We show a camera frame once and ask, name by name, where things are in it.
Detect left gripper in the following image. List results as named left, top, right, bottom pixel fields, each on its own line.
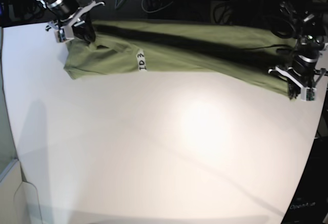
left=268, top=53, right=327, bottom=100

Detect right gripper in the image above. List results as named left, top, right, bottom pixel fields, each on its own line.
left=45, top=0, right=105, bottom=43

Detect green T-shirt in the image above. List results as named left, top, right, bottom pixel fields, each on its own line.
left=64, top=20, right=296, bottom=97

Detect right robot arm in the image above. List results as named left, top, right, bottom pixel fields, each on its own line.
left=36, top=0, right=105, bottom=43

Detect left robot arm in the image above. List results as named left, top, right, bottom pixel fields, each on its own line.
left=267, top=0, right=327, bottom=101

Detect black OpenArm case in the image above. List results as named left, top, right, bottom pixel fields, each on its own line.
left=282, top=137, right=327, bottom=223

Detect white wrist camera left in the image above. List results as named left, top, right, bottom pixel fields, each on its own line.
left=300, top=87, right=317, bottom=101

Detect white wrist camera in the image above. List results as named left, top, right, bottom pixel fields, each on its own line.
left=55, top=27, right=74, bottom=43
left=300, top=87, right=317, bottom=101

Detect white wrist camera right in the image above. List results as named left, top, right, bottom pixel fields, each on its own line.
left=55, top=27, right=74, bottom=43

